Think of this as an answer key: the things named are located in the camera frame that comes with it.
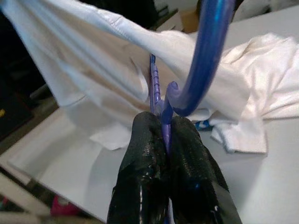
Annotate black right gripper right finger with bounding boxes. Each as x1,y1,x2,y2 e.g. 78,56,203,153
170,115,242,224

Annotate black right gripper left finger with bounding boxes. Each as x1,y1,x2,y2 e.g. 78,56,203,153
107,111,171,224

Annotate plain white t-shirt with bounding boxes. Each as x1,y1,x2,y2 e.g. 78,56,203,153
161,30,299,154

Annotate open brown cardboard box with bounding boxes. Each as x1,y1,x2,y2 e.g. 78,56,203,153
181,6,201,33

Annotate blue purple plastic hanger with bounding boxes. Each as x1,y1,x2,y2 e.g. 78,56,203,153
148,0,235,159

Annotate thin white shirt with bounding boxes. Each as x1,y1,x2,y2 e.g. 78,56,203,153
0,0,253,150

